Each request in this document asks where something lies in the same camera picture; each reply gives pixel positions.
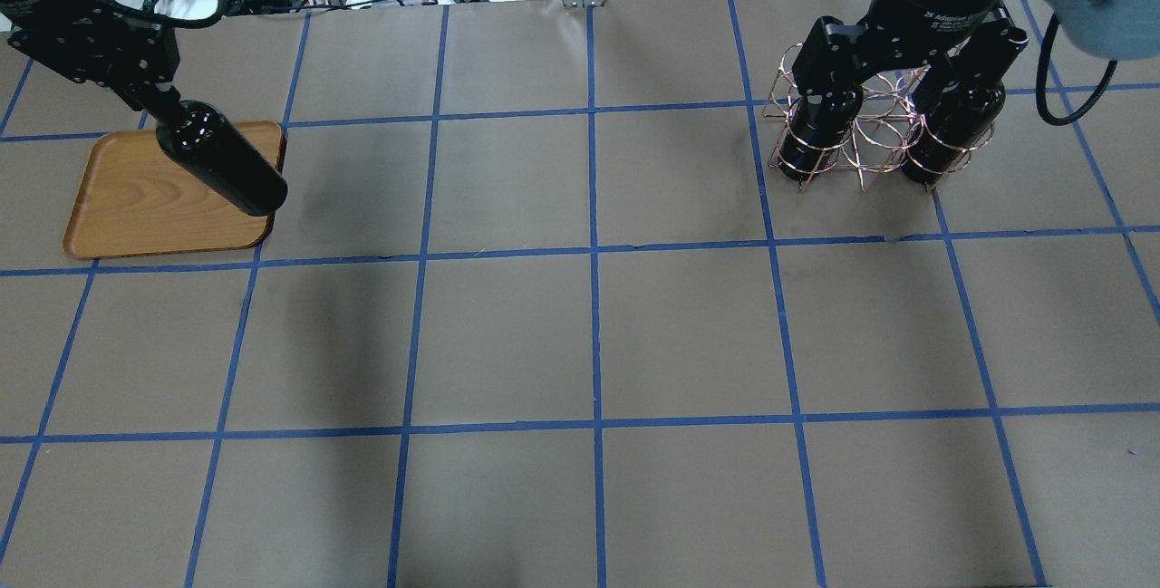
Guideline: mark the wooden tray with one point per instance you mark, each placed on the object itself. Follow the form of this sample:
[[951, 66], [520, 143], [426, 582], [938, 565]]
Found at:
[[133, 201]]

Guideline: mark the robot arm near basket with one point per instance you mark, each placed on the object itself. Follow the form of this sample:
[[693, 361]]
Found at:
[[1113, 30]]

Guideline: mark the black gripper near tray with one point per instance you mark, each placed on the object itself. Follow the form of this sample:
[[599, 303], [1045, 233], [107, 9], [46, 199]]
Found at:
[[156, 102]]

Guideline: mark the dark wine bottle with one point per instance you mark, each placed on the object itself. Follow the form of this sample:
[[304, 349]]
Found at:
[[818, 126], [954, 119], [201, 140]]

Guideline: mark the robot arm near tray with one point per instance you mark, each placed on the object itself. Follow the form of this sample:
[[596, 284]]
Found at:
[[103, 43]]

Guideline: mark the copper wire bottle basket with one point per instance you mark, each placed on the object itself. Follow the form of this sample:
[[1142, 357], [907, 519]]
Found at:
[[882, 128]]

